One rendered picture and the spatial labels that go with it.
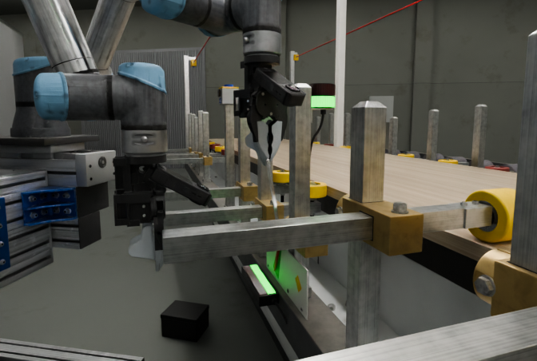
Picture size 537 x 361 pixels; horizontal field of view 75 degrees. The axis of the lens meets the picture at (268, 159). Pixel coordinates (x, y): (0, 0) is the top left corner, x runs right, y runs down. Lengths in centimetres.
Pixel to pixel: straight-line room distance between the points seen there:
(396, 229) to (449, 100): 736
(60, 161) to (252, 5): 69
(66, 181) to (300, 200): 67
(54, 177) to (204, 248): 78
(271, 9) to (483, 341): 60
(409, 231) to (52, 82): 55
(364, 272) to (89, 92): 50
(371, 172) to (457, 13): 759
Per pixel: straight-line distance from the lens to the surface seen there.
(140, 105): 61
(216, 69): 794
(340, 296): 101
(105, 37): 116
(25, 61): 120
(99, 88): 61
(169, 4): 67
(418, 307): 82
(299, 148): 72
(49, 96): 62
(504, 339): 26
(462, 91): 786
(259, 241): 42
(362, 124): 50
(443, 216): 55
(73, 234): 114
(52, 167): 114
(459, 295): 73
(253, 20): 69
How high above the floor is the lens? 108
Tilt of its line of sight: 6 degrees down
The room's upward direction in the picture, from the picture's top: straight up
